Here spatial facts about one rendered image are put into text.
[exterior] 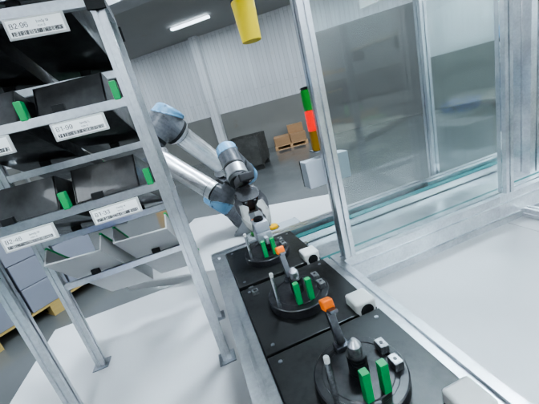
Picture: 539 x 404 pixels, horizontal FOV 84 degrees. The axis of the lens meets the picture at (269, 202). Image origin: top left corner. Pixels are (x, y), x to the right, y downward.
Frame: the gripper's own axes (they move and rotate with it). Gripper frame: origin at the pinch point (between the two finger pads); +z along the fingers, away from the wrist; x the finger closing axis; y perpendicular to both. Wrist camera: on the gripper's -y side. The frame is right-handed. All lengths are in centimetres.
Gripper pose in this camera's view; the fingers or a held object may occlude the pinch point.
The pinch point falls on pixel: (260, 224)
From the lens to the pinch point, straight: 88.8
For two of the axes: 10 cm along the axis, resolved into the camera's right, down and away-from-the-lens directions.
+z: 3.8, 7.8, -5.0
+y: -0.1, 5.4, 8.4
